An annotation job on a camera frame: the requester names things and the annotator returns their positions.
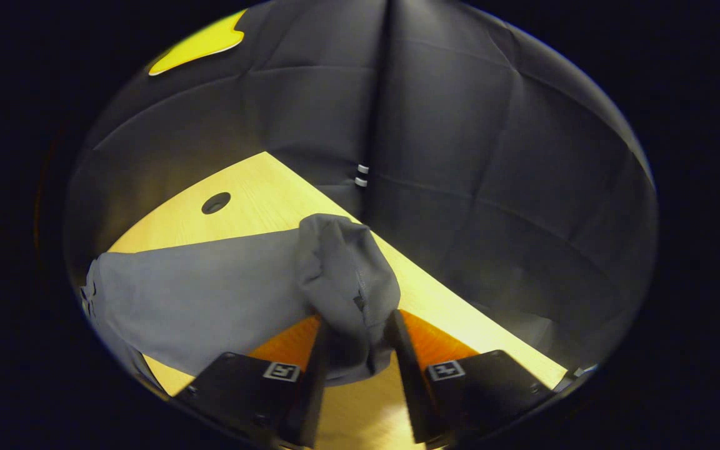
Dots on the grey long-sleeved polo shirt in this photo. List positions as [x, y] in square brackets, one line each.
[222, 294]

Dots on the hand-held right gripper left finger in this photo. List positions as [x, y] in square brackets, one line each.
[313, 400]

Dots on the black backdrop cloth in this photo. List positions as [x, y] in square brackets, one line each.
[491, 187]

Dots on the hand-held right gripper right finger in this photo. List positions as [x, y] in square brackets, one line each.
[413, 400]

